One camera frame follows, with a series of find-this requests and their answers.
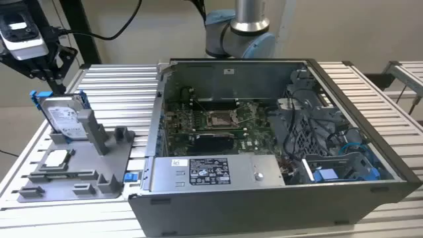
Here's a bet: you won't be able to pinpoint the green motherboard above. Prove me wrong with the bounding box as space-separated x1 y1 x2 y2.
163 98 282 156

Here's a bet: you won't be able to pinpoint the grey disk bay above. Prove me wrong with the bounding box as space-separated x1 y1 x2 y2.
301 151 382 184

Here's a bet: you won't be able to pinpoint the black wire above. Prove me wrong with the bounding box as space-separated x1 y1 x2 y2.
282 88 315 162

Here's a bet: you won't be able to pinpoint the white upright profile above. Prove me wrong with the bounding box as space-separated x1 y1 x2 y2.
275 0 298 59

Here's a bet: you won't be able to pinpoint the metal slat side table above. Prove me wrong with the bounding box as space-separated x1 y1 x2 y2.
382 60 423 100

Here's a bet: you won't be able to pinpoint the green RAM stick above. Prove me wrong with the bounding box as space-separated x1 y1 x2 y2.
44 173 94 180

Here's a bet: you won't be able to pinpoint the silver CPU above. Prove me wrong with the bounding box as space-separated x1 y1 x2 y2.
44 149 72 167

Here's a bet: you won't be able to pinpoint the hard disk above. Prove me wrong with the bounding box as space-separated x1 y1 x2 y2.
28 90 90 144

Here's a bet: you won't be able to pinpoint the black upright post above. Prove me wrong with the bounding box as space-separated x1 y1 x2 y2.
59 0 103 66

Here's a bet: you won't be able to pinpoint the dark grey PC case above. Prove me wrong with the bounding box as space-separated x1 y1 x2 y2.
127 58 423 238

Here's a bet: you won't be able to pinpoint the silver power supply unit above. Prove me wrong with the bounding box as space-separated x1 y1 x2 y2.
150 154 286 193

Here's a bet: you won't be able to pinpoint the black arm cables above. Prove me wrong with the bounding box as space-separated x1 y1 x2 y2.
189 0 209 16

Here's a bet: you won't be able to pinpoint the light blue wire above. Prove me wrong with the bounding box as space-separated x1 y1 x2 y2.
339 141 374 174

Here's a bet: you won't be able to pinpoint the grey perforated drive cage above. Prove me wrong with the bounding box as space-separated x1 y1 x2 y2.
267 83 353 160

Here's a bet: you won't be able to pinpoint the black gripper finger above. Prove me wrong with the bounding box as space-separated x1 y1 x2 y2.
43 44 79 96
0 53 46 81

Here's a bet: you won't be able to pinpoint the blue carrier in bay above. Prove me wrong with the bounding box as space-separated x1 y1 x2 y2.
313 168 341 183

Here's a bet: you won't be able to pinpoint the black box under table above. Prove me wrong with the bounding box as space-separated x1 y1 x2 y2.
362 72 397 92

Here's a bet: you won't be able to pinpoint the black power supply label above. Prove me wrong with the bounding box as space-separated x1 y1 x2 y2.
189 158 233 186

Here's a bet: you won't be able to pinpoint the grey parts rack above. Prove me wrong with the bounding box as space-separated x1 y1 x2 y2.
16 109 138 203

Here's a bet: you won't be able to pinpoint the black RAM slot bank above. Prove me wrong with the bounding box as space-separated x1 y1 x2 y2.
194 97 241 110

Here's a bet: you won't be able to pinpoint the black graphics card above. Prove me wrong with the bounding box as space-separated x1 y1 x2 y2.
194 133 235 152

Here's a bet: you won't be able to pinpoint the CPU socket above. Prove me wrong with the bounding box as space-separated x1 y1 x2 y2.
207 110 242 129

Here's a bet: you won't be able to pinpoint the black camera cable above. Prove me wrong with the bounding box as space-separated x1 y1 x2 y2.
50 0 143 41

